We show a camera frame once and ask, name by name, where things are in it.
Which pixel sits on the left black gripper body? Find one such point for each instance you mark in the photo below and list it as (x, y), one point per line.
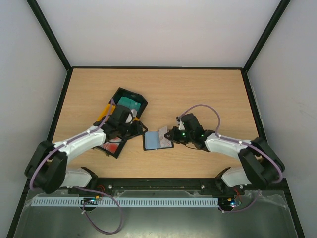
(127, 132)

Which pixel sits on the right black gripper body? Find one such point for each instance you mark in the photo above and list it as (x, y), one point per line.
(176, 134)

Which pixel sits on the white credit card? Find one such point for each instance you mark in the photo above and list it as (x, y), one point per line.
(162, 131)
(165, 143)

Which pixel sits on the black card holder wallet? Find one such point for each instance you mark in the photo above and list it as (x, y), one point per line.
(151, 141)

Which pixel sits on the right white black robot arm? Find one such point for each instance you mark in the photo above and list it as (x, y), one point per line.
(260, 165)

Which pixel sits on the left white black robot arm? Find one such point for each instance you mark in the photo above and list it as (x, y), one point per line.
(48, 167)

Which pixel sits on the red white cards stack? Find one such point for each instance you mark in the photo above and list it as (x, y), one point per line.
(111, 146)

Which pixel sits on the black bin with red cards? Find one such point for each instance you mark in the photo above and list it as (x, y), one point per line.
(118, 151)

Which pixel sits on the teal cards stack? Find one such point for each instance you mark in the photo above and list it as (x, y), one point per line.
(129, 103)

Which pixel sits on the black bin with teal cards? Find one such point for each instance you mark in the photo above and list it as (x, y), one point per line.
(121, 92)

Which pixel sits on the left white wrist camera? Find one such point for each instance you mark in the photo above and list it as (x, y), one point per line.
(131, 116)

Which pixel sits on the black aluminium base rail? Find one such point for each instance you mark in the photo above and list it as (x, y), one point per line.
(204, 186)

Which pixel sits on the light blue slotted cable duct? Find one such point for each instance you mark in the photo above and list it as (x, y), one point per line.
(125, 202)

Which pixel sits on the black cage frame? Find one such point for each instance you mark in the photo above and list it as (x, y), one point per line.
(34, 6)

